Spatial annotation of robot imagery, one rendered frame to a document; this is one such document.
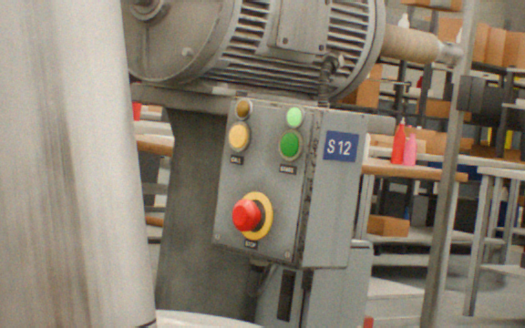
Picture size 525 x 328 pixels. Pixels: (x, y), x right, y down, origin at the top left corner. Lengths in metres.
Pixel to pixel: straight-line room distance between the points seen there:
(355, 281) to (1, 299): 1.25
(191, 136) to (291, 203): 0.41
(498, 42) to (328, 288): 9.36
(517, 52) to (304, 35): 9.52
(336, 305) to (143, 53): 0.46
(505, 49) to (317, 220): 9.85
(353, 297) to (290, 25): 0.41
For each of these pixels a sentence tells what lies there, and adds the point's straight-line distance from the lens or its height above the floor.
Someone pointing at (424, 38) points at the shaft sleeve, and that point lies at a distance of 2.12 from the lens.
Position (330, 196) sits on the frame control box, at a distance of 1.47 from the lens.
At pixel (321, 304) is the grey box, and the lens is 1.73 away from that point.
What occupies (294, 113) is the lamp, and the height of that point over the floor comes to 1.11.
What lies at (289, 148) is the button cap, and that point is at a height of 1.07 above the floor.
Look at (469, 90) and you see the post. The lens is 4.69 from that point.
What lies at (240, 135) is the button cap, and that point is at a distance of 1.52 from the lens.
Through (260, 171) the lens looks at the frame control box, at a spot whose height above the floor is 1.03.
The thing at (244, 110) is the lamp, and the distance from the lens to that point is 1.51.
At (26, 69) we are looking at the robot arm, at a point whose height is 1.12.
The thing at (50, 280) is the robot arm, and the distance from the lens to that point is 0.56.
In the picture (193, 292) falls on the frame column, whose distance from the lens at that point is 1.83.
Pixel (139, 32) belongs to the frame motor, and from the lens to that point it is 1.71.
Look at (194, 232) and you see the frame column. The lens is 1.83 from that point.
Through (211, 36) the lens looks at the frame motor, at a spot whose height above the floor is 1.20.
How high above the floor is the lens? 1.12
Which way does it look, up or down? 3 degrees down
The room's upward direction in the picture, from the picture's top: 8 degrees clockwise
